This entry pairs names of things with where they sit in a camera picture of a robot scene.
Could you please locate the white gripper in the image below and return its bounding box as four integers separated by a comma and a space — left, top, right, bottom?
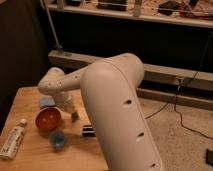
53, 92, 79, 122

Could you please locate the orange ceramic bowl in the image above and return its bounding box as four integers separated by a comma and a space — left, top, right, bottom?
35, 108, 61, 132

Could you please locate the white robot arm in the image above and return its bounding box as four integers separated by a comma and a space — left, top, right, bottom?
38, 53, 165, 171

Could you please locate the black rectangular block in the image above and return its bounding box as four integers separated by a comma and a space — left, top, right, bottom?
82, 125, 95, 137

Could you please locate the small blue cup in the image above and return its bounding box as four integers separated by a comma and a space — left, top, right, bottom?
49, 131, 65, 149

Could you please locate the blue sponge cloth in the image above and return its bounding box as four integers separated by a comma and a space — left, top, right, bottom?
39, 97, 55, 108

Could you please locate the white toothpaste tube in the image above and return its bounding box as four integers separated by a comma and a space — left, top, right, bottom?
0, 118, 27, 160

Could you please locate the wooden shelf with clutter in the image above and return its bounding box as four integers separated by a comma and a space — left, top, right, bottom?
40, 0, 213, 29

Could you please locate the black power cable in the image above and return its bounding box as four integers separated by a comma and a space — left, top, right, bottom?
145, 29, 213, 141

